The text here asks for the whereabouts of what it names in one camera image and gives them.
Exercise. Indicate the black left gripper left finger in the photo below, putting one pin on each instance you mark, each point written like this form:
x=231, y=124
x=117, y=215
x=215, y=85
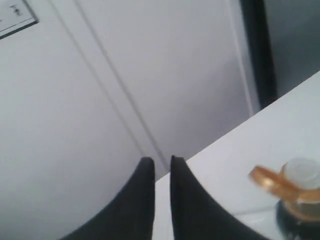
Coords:
x=130, y=215

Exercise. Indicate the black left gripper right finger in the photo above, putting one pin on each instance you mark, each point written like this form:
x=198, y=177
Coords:
x=196, y=215

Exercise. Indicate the dark soy sauce bottle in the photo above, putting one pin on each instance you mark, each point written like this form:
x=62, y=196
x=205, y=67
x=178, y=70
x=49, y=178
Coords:
x=297, y=187

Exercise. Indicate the white cabinet doors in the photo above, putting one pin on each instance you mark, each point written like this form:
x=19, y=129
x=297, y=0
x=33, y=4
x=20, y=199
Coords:
x=97, y=84

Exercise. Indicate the wall label plate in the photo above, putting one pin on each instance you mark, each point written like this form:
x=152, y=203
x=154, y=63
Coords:
x=15, y=16

